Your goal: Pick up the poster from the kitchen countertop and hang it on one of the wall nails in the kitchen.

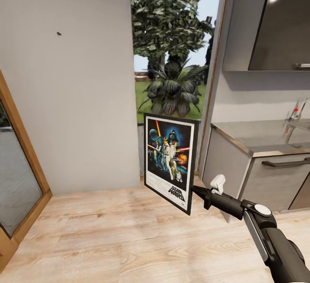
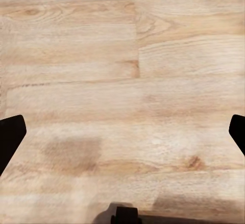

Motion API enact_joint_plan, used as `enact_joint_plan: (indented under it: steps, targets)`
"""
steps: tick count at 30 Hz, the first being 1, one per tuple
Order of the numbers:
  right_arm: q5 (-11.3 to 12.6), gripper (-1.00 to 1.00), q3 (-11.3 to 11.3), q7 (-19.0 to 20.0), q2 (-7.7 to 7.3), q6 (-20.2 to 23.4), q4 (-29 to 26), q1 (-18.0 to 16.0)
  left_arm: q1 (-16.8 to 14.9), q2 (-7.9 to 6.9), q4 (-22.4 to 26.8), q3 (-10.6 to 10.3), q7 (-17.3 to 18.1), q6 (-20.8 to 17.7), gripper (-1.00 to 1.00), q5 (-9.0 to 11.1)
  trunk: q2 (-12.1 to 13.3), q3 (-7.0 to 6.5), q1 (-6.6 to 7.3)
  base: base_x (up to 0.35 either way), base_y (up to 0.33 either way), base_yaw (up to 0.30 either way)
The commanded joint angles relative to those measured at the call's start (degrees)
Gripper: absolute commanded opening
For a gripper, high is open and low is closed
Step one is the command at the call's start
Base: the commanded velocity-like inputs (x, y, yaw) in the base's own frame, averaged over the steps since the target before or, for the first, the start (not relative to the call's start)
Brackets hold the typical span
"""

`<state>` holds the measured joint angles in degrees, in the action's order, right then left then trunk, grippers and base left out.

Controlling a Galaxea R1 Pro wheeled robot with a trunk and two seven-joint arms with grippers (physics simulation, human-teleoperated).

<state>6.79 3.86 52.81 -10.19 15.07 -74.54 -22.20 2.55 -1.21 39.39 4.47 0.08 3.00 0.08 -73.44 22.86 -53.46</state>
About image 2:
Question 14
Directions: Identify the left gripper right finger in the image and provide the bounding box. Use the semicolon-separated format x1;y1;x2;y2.
229;114;245;156

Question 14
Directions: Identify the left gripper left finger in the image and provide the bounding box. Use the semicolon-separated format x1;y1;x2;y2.
0;115;27;176

